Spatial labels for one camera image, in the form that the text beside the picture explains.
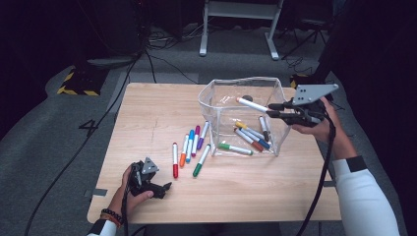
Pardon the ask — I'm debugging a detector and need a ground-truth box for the orange beaded bracelet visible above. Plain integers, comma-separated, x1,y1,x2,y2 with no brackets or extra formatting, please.
98,213,123,229

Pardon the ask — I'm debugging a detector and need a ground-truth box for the black tripod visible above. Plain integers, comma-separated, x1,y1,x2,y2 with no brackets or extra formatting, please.
280,18,328,61

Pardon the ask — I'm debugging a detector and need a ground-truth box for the orange marker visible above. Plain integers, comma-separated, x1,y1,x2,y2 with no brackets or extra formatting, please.
179,133,190,168

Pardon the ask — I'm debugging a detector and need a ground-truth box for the yellow marker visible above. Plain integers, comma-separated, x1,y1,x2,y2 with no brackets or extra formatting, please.
234,121,266,141

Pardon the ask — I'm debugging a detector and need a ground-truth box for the transparent pouch with white trim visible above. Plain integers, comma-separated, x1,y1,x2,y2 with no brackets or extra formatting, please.
197,76,293,157

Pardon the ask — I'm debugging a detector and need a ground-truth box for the black beaded bracelet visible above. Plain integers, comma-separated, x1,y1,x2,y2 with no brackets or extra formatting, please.
100,207,125,221

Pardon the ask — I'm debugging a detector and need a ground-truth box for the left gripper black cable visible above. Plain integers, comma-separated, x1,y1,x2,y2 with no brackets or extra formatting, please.
121,185,149,236

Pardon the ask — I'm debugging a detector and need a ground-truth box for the light blue marker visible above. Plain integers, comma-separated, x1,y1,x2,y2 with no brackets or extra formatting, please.
185,129,196,164

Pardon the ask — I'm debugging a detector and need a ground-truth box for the person's right hand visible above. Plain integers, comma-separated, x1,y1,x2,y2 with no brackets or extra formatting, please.
290,96,358,162

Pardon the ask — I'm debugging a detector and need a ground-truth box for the person's left hand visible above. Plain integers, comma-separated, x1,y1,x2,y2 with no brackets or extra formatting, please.
109,164,155,218

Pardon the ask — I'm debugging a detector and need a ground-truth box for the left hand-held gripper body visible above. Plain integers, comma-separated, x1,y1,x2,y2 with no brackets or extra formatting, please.
128,156,160,196

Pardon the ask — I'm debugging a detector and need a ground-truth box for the black yellow striped stand base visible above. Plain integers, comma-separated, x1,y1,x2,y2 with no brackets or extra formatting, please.
289,73,328,88
56,67,109,96

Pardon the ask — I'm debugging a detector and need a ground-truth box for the long black floor cable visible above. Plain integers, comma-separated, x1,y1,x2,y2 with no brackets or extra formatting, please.
24,48,149,236

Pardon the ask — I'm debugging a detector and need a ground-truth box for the white desk frame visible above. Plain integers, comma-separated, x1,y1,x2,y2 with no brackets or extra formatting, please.
199,0,285,61

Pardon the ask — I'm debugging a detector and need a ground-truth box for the grey stand base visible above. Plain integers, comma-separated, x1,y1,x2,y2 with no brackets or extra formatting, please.
87,57,137,70

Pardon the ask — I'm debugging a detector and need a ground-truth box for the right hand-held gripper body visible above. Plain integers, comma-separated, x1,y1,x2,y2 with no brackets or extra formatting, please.
287,84,340,129

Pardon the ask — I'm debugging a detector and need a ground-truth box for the dark green marker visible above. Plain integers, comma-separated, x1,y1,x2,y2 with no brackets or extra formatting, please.
192,143,211,179

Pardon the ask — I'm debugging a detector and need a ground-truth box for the black marker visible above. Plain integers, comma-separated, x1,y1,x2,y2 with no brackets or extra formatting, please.
258,115,270,143

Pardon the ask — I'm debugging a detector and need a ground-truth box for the magenta marker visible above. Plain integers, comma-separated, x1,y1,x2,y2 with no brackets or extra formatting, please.
191,125,202,158

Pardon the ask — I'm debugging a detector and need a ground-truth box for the purple marker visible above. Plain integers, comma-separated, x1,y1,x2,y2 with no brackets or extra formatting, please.
196,120,210,151

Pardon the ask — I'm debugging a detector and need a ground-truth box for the bundle of floor cables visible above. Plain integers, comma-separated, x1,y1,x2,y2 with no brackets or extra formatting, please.
147,28,205,51

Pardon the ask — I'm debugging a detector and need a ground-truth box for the dark red marker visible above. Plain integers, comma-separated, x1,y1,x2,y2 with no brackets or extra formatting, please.
233,127,265,152

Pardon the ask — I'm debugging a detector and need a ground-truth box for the pink marker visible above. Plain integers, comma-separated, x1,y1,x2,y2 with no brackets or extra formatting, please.
235,96,271,113

